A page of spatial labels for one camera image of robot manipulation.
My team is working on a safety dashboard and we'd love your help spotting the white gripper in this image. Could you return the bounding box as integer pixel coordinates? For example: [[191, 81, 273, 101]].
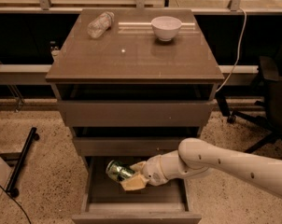
[[120, 155, 168, 191]]

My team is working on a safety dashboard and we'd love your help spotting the green soda can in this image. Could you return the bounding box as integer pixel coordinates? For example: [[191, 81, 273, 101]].
[[106, 160, 134, 182]]

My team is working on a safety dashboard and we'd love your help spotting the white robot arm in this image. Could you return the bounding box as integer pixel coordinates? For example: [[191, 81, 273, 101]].
[[121, 138, 282, 199]]

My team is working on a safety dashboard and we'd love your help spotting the open bottom drawer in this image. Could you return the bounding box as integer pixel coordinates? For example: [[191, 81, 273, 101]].
[[72, 157, 202, 224]]

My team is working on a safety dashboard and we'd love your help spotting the middle drawer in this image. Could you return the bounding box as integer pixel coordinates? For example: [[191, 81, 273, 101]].
[[73, 137, 183, 156]]

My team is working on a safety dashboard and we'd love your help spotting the top drawer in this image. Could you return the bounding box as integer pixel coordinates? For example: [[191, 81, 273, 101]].
[[58, 101, 213, 127]]

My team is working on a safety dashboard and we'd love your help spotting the grey drawer cabinet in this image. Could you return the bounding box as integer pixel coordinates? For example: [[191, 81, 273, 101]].
[[45, 8, 225, 224]]

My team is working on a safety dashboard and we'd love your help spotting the black wheeled stand leg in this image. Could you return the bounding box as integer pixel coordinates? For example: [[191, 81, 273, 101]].
[[6, 127, 39, 198]]

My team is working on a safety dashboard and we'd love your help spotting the black office chair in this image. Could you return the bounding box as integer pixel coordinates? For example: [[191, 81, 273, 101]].
[[216, 43, 282, 153]]

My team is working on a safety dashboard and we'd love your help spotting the white ceramic bowl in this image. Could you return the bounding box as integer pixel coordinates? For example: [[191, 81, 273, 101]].
[[151, 16, 182, 41]]

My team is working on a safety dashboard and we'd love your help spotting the clear plastic bottle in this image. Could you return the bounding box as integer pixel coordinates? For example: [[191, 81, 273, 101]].
[[87, 11, 114, 38]]

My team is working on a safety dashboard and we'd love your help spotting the black floor cable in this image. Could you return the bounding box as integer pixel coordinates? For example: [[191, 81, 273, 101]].
[[0, 171, 33, 224]]

